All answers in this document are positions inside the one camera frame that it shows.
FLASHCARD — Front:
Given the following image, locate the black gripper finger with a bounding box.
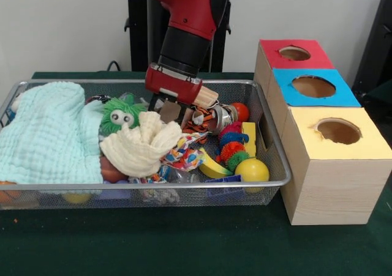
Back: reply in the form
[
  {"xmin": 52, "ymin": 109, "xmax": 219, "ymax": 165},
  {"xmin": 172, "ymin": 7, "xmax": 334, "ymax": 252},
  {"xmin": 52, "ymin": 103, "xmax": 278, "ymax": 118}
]
[
  {"xmin": 148, "ymin": 94, "xmax": 162, "ymax": 111},
  {"xmin": 180, "ymin": 103, "xmax": 194, "ymax": 129}
]

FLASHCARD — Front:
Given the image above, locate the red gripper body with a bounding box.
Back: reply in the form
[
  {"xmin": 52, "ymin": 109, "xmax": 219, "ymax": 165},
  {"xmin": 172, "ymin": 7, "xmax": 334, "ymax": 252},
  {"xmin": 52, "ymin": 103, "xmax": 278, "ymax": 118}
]
[{"xmin": 145, "ymin": 62, "xmax": 203, "ymax": 104}]

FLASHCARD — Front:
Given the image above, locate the orange striped tiger plush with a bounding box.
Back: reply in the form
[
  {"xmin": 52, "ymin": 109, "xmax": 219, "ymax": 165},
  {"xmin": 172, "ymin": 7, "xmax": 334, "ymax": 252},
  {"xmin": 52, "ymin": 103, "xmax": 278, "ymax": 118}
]
[{"xmin": 182, "ymin": 106, "xmax": 215, "ymax": 136}]

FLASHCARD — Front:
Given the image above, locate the green spiky puffer toy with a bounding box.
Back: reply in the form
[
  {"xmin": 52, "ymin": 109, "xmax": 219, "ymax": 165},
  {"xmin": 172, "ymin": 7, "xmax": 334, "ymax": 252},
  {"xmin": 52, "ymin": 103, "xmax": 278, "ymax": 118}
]
[{"xmin": 99, "ymin": 97, "xmax": 148, "ymax": 135}]

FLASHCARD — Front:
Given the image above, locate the cream cloth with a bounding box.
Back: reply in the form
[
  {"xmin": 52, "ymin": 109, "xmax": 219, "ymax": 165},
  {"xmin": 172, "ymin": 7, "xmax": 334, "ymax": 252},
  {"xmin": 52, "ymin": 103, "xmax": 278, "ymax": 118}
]
[{"xmin": 99, "ymin": 110, "xmax": 183, "ymax": 179}]

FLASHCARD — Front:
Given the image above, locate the clear mesh bin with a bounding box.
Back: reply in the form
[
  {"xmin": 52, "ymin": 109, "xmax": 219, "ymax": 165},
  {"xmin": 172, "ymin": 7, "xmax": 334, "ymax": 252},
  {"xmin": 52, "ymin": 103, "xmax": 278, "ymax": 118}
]
[{"xmin": 0, "ymin": 79, "xmax": 293, "ymax": 211}]

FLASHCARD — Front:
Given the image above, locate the wooden box with three holes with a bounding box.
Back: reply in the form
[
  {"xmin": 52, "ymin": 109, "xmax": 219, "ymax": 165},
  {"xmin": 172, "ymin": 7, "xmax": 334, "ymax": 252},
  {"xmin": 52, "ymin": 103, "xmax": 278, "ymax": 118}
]
[{"xmin": 254, "ymin": 39, "xmax": 392, "ymax": 226}]

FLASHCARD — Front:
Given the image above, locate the brown cardboard piece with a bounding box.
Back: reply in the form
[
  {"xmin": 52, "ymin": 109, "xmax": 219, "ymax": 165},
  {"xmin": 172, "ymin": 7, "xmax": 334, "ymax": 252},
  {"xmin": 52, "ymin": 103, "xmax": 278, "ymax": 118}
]
[{"xmin": 159, "ymin": 100, "xmax": 181, "ymax": 124}]

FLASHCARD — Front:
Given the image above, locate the striped wooden block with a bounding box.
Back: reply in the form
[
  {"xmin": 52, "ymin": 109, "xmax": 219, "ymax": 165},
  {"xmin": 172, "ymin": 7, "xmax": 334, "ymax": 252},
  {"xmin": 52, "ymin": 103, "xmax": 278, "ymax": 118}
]
[{"xmin": 195, "ymin": 86, "xmax": 220, "ymax": 108}]

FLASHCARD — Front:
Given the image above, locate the silver metal cup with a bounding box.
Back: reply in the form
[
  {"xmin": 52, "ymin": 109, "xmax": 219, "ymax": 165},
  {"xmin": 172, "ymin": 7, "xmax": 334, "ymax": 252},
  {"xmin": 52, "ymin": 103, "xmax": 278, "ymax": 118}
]
[{"xmin": 211, "ymin": 104, "xmax": 238, "ymax": 135}]

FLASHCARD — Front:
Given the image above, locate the polka dot cloth toy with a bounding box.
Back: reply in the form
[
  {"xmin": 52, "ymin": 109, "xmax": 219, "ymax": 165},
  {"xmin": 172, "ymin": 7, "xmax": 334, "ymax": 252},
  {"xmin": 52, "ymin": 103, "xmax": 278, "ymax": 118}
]
[{"xmin": 160, "ymin": 132, "xmax": 209, "ymax": 171}]

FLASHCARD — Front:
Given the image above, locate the red ball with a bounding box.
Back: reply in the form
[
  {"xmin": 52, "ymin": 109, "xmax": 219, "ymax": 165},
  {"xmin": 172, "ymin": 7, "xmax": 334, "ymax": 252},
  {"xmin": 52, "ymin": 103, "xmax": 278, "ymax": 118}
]
[{"xmin": 230, "ymin": 102, "xmax": 251, "ymax": 122}]

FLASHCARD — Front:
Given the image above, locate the rainbow spiky caterpillar toy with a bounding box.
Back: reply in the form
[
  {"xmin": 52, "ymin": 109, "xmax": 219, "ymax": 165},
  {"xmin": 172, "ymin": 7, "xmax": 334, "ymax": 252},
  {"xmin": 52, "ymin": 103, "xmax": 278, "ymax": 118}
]
[{"xmin": 216, "ymin": 121, "xmax": 249, "ymax": 171}]

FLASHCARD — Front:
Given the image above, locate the yellow banana toy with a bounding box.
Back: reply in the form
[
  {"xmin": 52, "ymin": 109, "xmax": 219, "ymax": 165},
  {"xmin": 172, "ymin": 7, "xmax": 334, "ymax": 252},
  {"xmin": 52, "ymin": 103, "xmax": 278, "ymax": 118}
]
[{"xmin": 198, "ymin": 147, "xmax": 233, "ymax": 179}]

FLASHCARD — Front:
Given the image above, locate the clear plastic bottle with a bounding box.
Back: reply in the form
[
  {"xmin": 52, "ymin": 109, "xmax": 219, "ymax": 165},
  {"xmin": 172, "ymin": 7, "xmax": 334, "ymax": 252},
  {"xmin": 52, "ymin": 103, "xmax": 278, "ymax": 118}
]
[{"xmin": 168, "ymin": 168, "xmax": 200, "ymax": 184}]

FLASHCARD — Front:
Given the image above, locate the yellow foam block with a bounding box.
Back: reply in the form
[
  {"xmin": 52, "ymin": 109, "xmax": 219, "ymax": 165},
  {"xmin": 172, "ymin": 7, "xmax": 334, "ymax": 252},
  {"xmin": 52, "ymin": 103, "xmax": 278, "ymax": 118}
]
[{"xmin": 241, "ymin": 122, "xmax": 257, "ymax": 157}]

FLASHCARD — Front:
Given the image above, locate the blue building block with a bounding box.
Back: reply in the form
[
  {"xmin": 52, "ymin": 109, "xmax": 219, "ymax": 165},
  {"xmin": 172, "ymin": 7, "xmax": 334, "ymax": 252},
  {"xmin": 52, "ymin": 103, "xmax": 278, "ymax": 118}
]
[{"xmin": 205, "ymin": 174, "xmax": 243, "ymax": 184}]

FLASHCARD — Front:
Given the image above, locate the brown toy football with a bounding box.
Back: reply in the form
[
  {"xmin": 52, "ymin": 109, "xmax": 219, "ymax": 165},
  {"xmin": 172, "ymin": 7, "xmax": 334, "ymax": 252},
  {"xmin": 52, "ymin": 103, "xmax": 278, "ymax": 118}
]
[{"xmin": 100, "ymin": 158, "xmax": 128, "ymax": 184}]

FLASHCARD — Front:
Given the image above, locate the yellow ball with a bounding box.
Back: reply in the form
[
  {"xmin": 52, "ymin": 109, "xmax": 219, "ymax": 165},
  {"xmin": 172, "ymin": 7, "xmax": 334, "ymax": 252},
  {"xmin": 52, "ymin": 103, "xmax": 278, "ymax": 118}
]
[{"xmin": 235, "ymin": 158, "xmax": 271, "ymax": 193}]

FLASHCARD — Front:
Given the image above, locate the mint green cloth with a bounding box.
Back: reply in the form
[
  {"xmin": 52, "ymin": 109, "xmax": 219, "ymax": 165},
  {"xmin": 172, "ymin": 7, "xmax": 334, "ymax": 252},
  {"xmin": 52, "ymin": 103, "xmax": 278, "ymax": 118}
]
[{"xmin": 0, "ymin": 81, "xmax": 105, "ymax": 185}]

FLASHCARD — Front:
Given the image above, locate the dark green table cloth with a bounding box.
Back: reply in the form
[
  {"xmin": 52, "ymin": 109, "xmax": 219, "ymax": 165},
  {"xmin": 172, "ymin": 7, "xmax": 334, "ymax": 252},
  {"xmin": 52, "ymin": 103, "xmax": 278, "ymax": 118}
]
[{"xmin": 0, "ymin": 70, "xmax": 392, "ymax": 276}]

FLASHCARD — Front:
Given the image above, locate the black chair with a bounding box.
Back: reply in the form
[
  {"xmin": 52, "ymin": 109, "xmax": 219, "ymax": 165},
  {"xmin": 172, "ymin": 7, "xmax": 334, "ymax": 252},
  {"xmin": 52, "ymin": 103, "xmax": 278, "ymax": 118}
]
[{"xmin": 352, "ymin": 0, "xmax": 392, "ymax": 105}]

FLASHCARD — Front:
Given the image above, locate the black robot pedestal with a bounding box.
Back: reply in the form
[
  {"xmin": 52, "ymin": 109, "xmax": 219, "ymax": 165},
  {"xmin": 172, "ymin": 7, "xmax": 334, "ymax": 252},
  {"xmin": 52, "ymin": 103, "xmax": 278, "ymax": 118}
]
[{"xmin": 118, "ymin": 0, "xmax": 247, "ymax": 72}]

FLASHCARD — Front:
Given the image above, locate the black cable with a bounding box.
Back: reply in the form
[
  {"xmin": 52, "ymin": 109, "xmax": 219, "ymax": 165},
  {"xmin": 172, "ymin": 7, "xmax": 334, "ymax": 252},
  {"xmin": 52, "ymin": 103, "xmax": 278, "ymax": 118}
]
[{"xmin": 107, "ymin": 61, "xmax": 132, "ymax": 72}]

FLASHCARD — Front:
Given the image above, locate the multicolour rope knot toy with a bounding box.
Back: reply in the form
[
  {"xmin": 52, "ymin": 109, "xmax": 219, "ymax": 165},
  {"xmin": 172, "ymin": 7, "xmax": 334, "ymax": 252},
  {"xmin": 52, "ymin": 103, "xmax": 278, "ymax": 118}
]
[{"xmin": 128, "ymin": 165, "xmax": 169, "ymax": 184}]

